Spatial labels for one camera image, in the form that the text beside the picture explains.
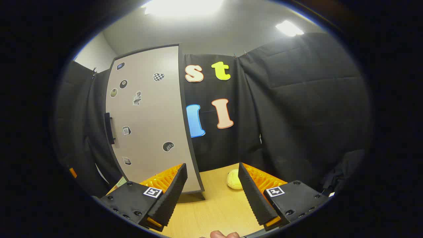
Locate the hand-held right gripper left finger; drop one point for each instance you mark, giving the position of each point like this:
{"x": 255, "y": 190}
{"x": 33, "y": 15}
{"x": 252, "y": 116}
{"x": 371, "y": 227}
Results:
{"x": 173, "y": 195}

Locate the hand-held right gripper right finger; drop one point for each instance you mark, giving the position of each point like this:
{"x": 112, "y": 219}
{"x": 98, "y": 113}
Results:
{"x": 252, "y": 195}

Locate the dark grey cabinet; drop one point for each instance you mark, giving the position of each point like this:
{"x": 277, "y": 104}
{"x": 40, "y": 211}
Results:
{"x": 191, "y": 158}

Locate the light grey cabinet door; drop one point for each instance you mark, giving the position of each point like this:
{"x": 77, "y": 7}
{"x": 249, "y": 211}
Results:
{"x": 148, "y": 115}

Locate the yellow fuzzy ball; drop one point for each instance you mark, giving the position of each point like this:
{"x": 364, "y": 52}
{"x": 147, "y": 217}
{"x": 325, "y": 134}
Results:
{"x": 234, "y": 180}

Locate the green book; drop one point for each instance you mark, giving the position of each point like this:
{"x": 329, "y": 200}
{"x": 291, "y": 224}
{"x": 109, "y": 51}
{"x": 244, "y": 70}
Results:
{"x": 121, "y": 182}

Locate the black backdrop cloth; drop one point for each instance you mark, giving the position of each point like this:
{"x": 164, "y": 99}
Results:
{"x": 297, "y": 99}

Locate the small ceiling light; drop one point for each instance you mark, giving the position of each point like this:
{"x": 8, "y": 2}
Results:
{"x": 289, "y": 28}

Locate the large ceiling light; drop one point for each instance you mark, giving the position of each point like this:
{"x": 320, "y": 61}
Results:
{"x": 185, "y": 6}

